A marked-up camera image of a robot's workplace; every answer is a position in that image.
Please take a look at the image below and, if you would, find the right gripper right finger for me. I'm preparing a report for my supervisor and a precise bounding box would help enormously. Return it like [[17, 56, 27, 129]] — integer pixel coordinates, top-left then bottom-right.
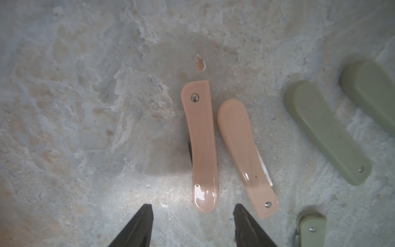
[[233, 203, 277, 247]]

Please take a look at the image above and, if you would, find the green folded knife upright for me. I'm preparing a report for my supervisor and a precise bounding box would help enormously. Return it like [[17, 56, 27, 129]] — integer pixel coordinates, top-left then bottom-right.
[[294, 211, 327, 247]]

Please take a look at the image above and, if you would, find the pink knife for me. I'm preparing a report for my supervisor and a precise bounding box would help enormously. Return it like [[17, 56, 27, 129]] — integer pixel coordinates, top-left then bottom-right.
[[181, 80, 219, 213], [217, 98, 279, 219]]

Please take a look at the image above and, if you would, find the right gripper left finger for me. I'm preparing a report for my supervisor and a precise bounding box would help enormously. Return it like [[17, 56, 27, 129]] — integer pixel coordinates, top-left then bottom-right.
[[108, 204, 154, 247]]

